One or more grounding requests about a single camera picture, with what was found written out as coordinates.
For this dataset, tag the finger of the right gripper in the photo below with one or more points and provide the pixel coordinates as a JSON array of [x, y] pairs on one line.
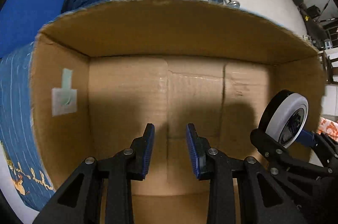
[[310, 139], [266, 145]]

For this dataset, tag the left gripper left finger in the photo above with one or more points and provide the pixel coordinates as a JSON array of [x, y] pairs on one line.
[[141, 157]]

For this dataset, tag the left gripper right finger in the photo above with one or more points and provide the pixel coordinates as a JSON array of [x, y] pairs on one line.
[[198, 150]]

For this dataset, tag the round white black jar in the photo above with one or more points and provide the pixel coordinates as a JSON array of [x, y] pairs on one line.
[[284, 117]]

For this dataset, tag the orange patterned cloth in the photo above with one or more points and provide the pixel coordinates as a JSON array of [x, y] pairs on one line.
[[329, 128]]

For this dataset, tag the dark wooden chair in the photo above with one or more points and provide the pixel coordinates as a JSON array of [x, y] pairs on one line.
[[329, 70]]

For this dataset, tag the open cardboard box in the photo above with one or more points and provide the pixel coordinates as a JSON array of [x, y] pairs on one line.
[[99, 75]]

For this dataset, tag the blue striped bed sheet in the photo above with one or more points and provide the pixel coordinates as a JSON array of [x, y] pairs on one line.
[[23, 160]]

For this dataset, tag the blue foam cushion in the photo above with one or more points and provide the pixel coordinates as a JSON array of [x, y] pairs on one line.
[[22, 19]]

